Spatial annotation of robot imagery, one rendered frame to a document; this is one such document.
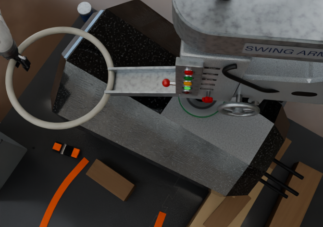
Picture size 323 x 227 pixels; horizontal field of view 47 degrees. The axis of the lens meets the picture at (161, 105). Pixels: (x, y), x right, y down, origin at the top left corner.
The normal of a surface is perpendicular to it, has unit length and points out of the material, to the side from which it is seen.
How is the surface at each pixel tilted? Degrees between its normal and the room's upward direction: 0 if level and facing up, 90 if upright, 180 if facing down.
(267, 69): 4
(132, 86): 16
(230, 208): 0
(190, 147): 45
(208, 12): 0
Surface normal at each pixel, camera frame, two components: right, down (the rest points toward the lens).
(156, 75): -0.31, -0.27
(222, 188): -0.39, 0.40
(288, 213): -0.04, -0.25
